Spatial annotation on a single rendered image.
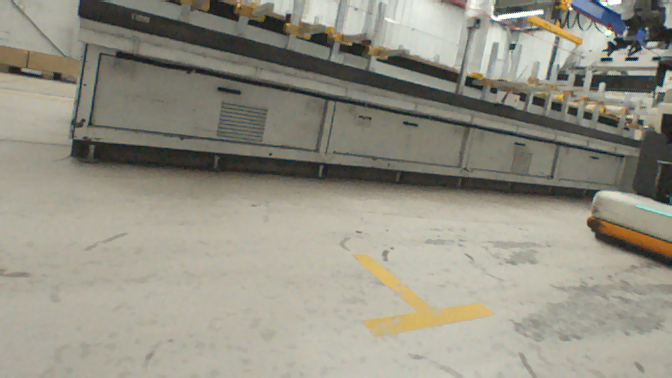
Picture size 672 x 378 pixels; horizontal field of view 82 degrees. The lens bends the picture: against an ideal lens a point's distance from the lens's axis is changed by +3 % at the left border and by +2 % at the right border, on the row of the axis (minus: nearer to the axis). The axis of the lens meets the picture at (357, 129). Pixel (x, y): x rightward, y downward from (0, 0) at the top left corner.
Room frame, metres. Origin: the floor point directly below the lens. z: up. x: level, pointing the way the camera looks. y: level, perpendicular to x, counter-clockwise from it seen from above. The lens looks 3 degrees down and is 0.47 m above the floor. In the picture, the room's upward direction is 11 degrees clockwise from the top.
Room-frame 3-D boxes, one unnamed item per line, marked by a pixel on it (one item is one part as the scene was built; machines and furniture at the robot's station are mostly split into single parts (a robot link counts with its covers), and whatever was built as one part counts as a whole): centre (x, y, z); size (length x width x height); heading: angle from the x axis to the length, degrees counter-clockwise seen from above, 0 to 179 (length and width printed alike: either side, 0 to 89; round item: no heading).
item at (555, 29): (7.40, -3.37, 2.65); 1.71 x 0.09 x 0.32; 122
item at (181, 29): (2.86, -1.02, 0.67); 5.11 x 0.08 x 0.10; 122
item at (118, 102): (3.32, -0.73, 0.44); 5.10 x 0.69 x 0.87; 122
